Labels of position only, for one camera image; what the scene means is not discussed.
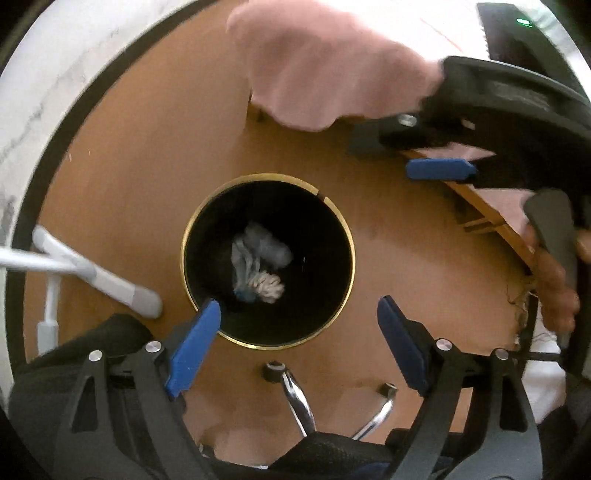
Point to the black device with green light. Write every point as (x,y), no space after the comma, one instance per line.
(512,37)

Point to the white bed sheet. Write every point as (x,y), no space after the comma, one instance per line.
(455,32)

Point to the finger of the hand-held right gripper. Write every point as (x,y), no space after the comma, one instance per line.
(383,136)
(438,169)

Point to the person's right hand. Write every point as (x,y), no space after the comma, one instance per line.
(551,281)

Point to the black bin with gold rim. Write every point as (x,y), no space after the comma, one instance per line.
(323,258)

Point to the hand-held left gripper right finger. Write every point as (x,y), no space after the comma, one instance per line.
(401,344)

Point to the chrome chair base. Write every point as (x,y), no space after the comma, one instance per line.
(295,401)

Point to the pink cloth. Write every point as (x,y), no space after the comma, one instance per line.
(323,60)

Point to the grey crumpled tissue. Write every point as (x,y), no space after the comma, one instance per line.
(265,244)

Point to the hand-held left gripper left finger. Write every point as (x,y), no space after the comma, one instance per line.
(194,344)

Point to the white metal stand legs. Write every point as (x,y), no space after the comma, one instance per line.
(106,281)

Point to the black mesh chair seat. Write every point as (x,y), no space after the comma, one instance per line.
(115,332)

